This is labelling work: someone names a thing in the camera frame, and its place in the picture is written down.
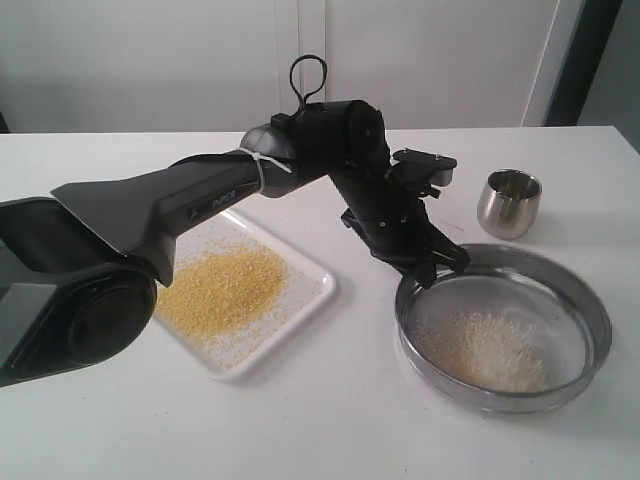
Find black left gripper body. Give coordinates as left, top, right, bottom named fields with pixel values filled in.
left=341, top=192, right=453, bottom=270

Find white square tray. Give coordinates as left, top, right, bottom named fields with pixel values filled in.
left=149, top=208, right=337, bottom=382

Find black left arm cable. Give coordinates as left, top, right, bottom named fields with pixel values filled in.
left=288, top=54, right=330, bottom=119

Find white cable tie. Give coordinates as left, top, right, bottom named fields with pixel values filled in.
left=237, top=147, right=293, bottom=194

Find yellow grain pile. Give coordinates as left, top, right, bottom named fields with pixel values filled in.
left=154, top=224, right=321, bottom=371

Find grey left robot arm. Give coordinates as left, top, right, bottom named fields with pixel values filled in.
left=1, top=100, right=470, bottom=386

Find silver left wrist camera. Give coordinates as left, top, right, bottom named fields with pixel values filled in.
left=392, top=148, right=458, bottom=199

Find white rice grains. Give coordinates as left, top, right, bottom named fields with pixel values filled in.
left=412, top=313, right=549, bottom=393

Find stainless steel cup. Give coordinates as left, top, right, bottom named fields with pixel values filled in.
left=477, top=169, right=542, bottom=240

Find round metal sieve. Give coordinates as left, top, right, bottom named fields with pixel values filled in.
left=395, top=243, right=612, bottom=415

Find white cabinet doors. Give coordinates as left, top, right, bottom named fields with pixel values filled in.
left=1, top=1, right=583, bottom=133

